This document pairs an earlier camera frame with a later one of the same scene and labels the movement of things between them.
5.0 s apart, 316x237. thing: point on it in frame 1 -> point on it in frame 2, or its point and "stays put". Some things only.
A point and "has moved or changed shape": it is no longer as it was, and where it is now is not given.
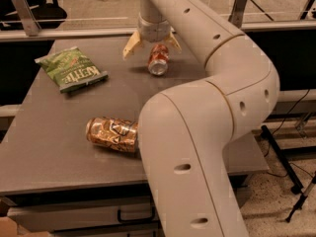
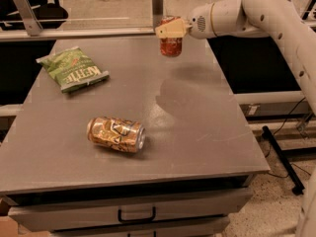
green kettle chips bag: x=70 y=68 stays put
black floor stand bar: x=296 y=184 stays put
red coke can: x=159 y=58 has moved or changed shape
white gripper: x=154 y=31 -> x=198 y=24
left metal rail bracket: x=30 y=23 stays put
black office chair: x=49 y=15 stays put
